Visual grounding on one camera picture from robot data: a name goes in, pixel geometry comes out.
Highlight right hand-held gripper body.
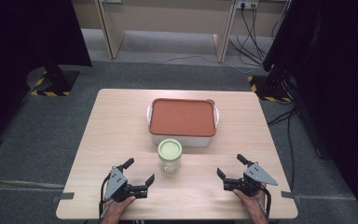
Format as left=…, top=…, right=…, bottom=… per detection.
left=223, top=162, right=279, bottom=198

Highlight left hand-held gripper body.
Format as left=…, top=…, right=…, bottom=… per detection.
left=104, top=166, right=149, bottom=203

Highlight glass jar with green lid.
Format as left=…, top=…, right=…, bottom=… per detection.
left=157, top=138, right=184, bottom=175

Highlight white storage box orange lid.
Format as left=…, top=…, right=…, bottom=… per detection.
left=145, top=97, right=220, bottom=148

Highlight person's left hand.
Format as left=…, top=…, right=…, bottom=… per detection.
left=101, top=195, right=137, bottom=224

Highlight person's right hand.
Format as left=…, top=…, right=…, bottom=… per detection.
left=232, top=183, right=269, bottom=224

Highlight black stand base hazard tape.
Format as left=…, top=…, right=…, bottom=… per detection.
left=247, top=69, right=294, bottom=104
left=26, top=63, right=80, bottom=97

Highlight black curtain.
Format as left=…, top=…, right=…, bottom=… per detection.
left=0, top=0, right=93, bottom=150
left=262, top=0, right=358, bottom=224

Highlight light wooden desk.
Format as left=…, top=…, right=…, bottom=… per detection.
left=93, top=0, right=239, bottom=63

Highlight white power strip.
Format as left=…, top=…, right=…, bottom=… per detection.
left=236, top=0, right=260, bottom=10

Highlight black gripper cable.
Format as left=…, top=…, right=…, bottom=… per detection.
left=260, top=185, right=272, bottom=219
left=98, top=173, right=112, bottom=224

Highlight black floor cables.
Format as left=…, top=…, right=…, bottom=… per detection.
left=267, top=105, right=296, bottom=191

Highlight thin grey floor cable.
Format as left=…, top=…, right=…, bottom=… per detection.
left=120, top=43, right=256, bottom=75

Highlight bundle of black cables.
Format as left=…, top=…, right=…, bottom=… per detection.
left=227, top=6, right=291, bottom=68

